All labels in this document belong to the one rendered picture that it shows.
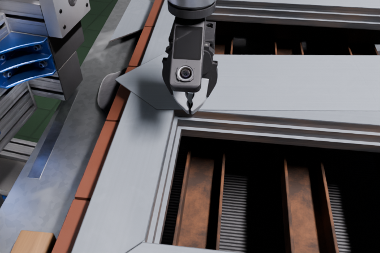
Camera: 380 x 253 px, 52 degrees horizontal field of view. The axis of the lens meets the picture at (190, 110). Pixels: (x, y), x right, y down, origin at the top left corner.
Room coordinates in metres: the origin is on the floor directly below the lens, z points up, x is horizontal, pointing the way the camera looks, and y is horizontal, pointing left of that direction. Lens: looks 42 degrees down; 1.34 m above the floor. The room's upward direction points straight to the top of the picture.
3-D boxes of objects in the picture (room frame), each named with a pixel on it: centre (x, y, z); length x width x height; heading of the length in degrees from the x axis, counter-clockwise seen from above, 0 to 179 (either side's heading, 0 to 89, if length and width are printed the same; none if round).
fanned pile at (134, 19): (1.19, 0.16, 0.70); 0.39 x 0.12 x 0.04; 173
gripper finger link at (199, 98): (0.54, -0.02, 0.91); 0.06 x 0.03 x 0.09; 173
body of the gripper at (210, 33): (0.54, 0.00, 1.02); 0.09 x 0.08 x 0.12; 173
